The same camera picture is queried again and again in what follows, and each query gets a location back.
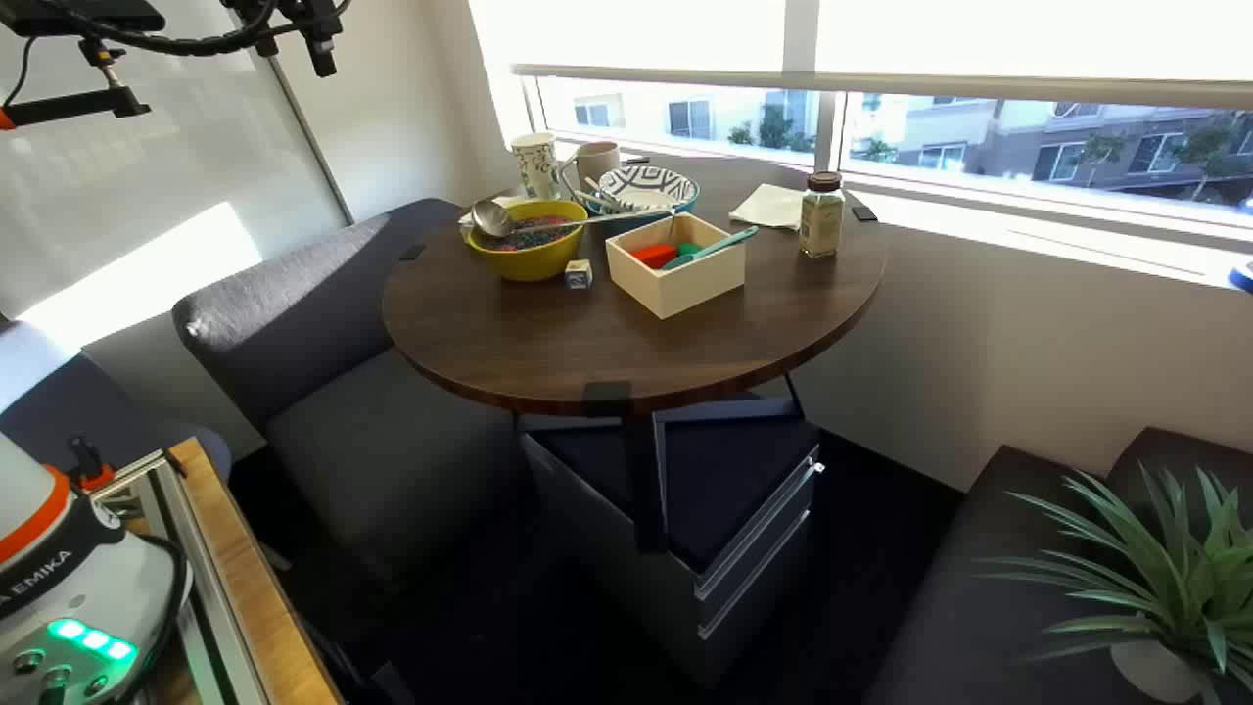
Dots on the red cylinder block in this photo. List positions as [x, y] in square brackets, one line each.
[654, 258]

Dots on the blue patterned bowl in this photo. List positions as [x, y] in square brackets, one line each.
[826, 133]

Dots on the green cylinder block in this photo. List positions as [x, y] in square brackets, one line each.
[687, 251]

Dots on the patterned paper cup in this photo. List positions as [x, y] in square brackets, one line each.
[534, 165]

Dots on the white box on table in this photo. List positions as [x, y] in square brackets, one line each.
[768, 204]

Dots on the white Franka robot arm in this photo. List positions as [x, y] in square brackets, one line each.
[54, 591]

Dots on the round dark wooden table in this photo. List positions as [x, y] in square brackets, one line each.
[550, 339]

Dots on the dark upholstered sofa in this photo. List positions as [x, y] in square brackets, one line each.
[963, 613]

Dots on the teal plastic scooper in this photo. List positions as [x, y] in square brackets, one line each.
[714, 245]

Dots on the small blue object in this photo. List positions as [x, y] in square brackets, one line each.
[1241, 275]

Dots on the grey plant pot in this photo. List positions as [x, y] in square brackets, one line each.
[1158, 673]

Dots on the metal ladle spoon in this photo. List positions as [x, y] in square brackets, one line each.
[495, 216]

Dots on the colourful cereal pile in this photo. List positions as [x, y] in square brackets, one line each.
[543, 237]

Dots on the grey filing cabinet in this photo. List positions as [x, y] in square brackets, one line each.
[728, 522]

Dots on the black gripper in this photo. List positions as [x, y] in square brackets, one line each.
[320, 12]

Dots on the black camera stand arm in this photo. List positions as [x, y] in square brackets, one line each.
[80, 12]

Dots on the small black flat object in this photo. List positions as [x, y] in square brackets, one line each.
[864, 211]

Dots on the light wooden robot table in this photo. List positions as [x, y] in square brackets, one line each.
[260, 601]

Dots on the green spiky plant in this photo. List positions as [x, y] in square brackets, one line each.
[1160, 574]

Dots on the aluminium rail frame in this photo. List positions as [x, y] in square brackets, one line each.
[198, 574]

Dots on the grey upholstered armchair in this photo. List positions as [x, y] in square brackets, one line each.
[377, 456]

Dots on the beige ceramic mug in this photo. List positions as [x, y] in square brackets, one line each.
[597, 160]

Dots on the blue upholstered chair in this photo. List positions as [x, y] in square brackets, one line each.
[93, 412]

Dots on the yellow bowl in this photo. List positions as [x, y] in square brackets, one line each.
[529, 262]

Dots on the white roller blind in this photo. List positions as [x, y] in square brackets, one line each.
[1018, 33]

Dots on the light wooden box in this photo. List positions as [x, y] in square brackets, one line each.
[679, 292]

